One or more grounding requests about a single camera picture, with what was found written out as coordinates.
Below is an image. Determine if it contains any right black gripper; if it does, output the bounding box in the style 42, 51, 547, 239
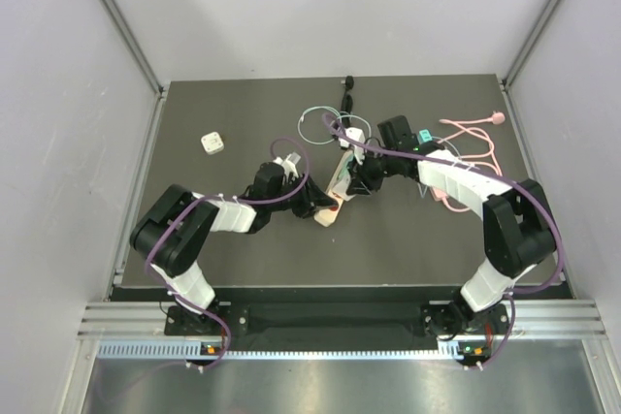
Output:
348, 145, 400, 195

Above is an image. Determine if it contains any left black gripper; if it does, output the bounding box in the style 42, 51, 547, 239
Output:
267, 170, 337, 217

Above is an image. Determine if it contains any white cube charger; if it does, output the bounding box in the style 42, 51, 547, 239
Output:
331, 175, 353, 202

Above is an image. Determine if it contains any beige wooden power strip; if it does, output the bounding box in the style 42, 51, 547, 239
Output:
313, 149, 354, 227

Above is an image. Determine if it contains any white square plug adapter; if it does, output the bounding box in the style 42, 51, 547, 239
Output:
200, 131, 224, 155

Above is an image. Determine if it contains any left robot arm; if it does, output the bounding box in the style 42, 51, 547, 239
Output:
129, 158, 338, 334

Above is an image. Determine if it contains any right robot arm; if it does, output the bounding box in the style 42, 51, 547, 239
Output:
339, 115, 562, 337

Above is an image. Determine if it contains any teal plug on beige strip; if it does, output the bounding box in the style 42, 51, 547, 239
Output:
339, 162, 349, 177

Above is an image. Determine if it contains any teal charger on pink strip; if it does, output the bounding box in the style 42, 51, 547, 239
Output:
418, 129, 434, 143

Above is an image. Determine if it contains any pink power strip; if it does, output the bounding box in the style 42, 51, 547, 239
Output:
429, 186, 449, 202

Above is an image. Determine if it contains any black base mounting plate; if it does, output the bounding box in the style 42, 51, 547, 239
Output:
165, 286, 508, 351

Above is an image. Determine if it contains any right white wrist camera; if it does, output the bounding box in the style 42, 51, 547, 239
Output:
339, 127, 366, 165

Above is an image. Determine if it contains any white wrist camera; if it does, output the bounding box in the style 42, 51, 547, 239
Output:
273, 152, 301, 180
339, 127, 366, 165

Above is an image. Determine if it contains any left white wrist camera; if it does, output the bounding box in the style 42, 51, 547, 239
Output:
273, 152, 301, 180

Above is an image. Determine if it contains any black power cord with plug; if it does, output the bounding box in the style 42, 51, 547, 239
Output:
338, 74, 357, 126

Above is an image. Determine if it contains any light blue cable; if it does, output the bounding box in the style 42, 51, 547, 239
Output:
414, 135, 462, 200

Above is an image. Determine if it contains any light teal usb cable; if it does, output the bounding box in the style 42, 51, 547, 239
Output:
296, 107, 374, 146

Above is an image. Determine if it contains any pink power cord with plug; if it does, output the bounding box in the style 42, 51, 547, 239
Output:
431, 111, 507, 213

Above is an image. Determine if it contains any slotted grey cable duct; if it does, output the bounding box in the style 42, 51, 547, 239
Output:
97, 340, 484, 361

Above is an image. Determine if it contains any aluminium frame rail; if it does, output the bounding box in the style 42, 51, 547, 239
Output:
67, 0, 169, 100

